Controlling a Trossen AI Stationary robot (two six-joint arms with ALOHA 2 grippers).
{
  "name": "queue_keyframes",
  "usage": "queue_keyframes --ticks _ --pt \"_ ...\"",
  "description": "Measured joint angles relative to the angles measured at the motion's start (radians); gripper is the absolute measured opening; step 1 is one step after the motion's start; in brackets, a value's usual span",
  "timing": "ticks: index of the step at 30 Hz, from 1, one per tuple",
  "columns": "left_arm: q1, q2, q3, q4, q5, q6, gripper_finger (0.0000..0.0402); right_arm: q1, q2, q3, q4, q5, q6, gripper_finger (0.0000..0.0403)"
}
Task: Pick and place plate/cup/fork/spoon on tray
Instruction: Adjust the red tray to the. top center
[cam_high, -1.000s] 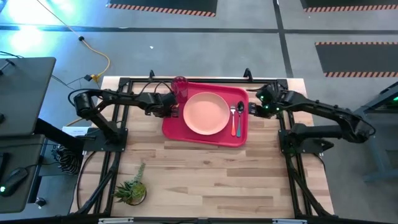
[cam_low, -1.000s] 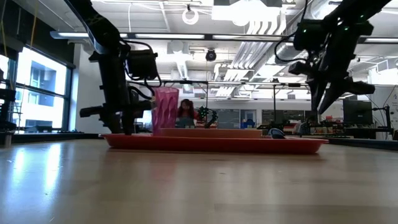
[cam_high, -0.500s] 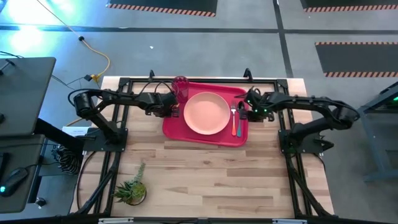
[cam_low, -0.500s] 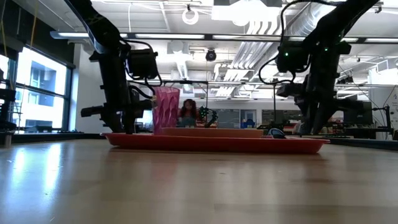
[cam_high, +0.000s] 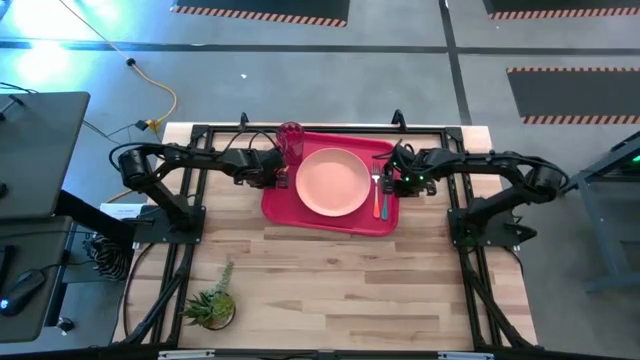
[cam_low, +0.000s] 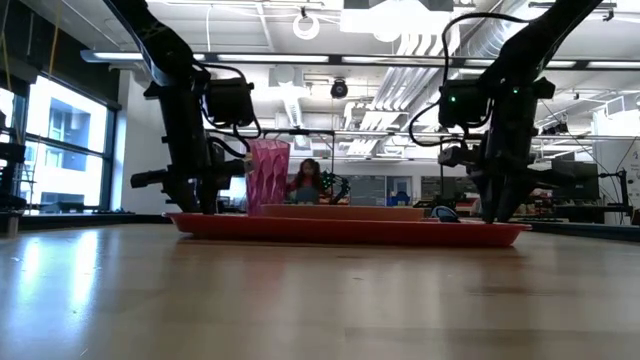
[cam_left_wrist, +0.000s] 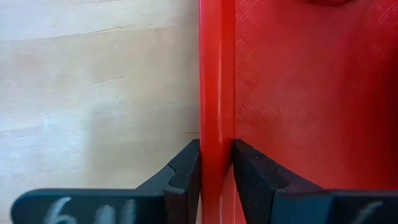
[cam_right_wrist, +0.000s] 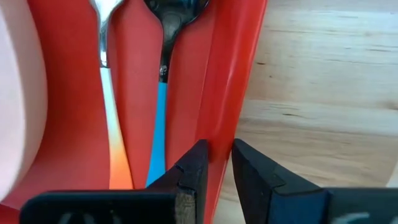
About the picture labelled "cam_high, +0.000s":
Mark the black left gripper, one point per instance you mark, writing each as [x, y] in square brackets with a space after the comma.
[260, 165]

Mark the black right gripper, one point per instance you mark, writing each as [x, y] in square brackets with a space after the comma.
[415, 170]

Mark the red plastic tray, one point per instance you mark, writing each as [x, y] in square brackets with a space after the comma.
[285, 210]

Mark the red translucent cup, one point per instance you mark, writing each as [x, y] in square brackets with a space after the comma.
[292, 142]

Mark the peach round plate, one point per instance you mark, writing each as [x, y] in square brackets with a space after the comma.
[332, 182]

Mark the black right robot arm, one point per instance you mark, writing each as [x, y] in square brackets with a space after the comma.
[490, 160]

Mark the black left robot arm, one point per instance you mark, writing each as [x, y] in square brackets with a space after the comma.
[195, 160]

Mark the black table clamp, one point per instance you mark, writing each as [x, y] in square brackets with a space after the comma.
[398, 121]
[244, 121]

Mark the potted green succulent plant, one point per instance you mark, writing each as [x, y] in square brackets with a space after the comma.
[215, 307]

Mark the white paper label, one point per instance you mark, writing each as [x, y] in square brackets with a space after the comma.
[120, 211]

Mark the black floor mat striped edge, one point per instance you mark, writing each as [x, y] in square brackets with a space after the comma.
[560, 5]
[575, 95]
[260, 7]

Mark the black desk support bar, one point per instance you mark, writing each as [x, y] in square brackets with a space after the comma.
[90, 215]

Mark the grey metal stand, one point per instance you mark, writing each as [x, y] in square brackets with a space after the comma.
[607, 235]

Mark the grey desk panel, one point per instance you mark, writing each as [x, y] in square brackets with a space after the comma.
[40, 155]

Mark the dark desk surface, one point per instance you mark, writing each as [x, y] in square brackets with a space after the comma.
[30, 240]

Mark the black desk caster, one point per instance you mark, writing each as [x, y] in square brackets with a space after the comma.
[65, 325]

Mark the black computer mouse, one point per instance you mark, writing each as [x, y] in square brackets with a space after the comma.
[22, 290]

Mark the black metal table frame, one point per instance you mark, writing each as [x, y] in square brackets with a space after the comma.
[350, 129]

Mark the white metal bracket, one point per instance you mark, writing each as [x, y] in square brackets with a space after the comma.
[185, 354]
[465, 356]

